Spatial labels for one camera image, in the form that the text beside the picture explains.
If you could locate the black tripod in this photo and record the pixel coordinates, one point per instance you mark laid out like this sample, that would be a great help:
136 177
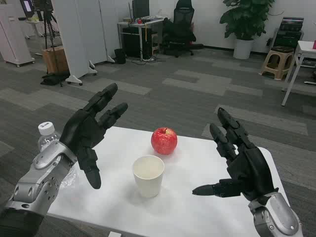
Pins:
46 24

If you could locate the clear plastic water bottle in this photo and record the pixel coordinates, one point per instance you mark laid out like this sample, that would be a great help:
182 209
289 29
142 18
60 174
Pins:
45 128

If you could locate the red apple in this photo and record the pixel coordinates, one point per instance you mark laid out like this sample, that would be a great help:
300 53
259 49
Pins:
164 143

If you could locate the yellow green object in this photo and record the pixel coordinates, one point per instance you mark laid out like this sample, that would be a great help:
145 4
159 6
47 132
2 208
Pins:
34 17

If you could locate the black floor bag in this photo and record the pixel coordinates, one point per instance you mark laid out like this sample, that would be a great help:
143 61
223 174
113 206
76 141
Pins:
53 79

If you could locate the narrow white partition panel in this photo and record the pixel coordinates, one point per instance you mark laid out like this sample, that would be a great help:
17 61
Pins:
108 24

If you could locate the black equipment rack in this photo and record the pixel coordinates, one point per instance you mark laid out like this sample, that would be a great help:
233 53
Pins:
288 37

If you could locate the black mesh office chair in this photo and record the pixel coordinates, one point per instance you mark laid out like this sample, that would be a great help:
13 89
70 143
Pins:
182 14

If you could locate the black computer monitor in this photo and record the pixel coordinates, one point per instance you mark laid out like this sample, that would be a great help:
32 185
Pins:
140 8

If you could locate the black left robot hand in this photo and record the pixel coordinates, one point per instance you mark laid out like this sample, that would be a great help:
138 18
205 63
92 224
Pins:
81 133

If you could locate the beige plastic stool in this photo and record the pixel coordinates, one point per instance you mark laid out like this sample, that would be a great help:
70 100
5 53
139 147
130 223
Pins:
276 59

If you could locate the white wheeled cabinet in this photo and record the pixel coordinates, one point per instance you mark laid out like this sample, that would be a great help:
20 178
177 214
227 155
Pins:
14 42

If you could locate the green plant in white pot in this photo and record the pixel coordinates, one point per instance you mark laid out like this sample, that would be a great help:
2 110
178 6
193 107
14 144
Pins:
244 19

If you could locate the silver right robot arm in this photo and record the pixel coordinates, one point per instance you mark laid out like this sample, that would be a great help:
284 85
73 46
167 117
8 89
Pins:
279 217

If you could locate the white office desk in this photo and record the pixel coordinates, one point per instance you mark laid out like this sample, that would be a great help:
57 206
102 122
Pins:
128 23

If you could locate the lit display screen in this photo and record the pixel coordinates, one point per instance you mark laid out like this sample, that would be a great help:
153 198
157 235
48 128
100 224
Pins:
26 6

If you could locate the brown cardboard box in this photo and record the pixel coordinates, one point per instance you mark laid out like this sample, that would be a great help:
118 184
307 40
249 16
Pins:
55 60

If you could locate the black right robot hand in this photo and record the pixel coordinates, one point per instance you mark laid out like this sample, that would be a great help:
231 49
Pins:
249 168

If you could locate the white side table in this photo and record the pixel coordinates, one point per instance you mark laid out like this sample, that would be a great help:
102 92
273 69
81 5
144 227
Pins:
304 49

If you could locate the black trash bin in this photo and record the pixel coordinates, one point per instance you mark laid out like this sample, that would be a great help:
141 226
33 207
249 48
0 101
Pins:
120 56

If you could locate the black computer cabinet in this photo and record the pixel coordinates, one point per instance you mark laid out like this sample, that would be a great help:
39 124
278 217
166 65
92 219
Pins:
134 42

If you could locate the wide white partition panel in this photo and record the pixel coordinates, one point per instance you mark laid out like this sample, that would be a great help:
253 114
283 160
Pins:
74 37

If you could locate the white paper cup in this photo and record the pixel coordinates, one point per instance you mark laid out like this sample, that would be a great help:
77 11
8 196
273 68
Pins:
148 182

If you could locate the black camera box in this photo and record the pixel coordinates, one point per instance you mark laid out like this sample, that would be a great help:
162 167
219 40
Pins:
43 5

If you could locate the white power strip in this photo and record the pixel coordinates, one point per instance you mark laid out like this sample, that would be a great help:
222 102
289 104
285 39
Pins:
148 59

